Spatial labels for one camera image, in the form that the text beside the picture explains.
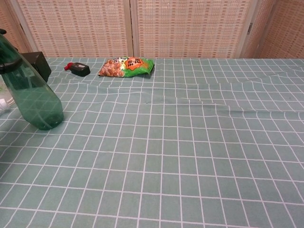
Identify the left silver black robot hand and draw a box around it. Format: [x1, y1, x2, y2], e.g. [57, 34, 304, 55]
[0, 58, 23, 74]

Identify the green spray bottle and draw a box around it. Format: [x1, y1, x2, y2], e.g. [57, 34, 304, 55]
[0, 28, 64, 131]

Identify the clear plastic water bottle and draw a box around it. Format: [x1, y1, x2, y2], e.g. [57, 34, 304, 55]
[0, 97, 15, 112]

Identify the small black bottle red cap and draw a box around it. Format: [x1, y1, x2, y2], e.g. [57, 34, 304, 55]
[64, 62, 91, 77]

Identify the black cube box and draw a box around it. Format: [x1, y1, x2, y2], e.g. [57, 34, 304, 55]
[22, 51, 52, 83]

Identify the bamboo folding screen panel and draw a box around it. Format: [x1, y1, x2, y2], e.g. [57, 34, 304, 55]
[130, 0, 258, 59]
[0, 0, 31, 55]
[242, 0, 304, 59]
[9, 0, 133, 59]

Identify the orange green snack bag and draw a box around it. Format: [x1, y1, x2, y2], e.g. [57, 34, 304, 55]
[98, 56, 155, 78]

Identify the green checked tablecloth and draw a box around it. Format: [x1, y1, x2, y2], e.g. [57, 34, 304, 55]
[0, 57, 304, 228]

